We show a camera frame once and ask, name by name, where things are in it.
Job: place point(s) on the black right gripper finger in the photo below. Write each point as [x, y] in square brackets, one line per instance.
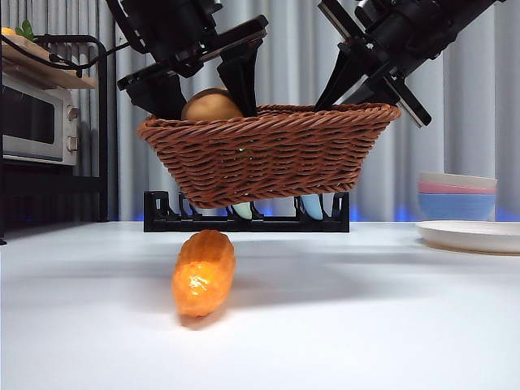
[343, 69]
[375, 93]

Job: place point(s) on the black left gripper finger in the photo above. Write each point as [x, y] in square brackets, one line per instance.
[164, 99]
[243, 81]

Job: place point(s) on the tan potato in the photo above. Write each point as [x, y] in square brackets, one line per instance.
[209, 106]

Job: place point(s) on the brown wicker basket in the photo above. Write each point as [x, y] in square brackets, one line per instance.
[268, 162]

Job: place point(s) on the orange corn cob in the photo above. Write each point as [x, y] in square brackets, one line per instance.
[203, 276]

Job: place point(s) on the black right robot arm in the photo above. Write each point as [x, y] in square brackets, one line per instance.
[467, 16]

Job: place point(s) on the grey curtain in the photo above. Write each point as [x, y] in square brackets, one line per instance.
[292, 61]

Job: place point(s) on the black metal shelf rack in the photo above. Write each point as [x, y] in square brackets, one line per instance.
[102, 142]

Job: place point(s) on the beige bowl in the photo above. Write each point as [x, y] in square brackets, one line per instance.
[455, 178]

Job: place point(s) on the pink bowl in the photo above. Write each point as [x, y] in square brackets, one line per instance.
[447, 188]

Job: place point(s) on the light blue plate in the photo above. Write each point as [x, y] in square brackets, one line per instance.
[313, 207]

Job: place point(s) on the pale green plate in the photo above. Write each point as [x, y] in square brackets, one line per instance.
[242, 211]

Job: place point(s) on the wooden cutting board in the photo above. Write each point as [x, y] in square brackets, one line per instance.
[36, 65]

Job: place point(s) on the silver toaster oven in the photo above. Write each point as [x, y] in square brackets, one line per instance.
[28, 122]

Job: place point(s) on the blue bowl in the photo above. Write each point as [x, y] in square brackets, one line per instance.
[455, 207]

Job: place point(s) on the black dish rack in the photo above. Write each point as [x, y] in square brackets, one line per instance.
[243, 225]

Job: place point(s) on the green leaves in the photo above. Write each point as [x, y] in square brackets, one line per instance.
[25, 30]

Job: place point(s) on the cream white plate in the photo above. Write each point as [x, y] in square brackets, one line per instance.
[471, 235]

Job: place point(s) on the orange fruit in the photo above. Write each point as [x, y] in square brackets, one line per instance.
[6, 32]

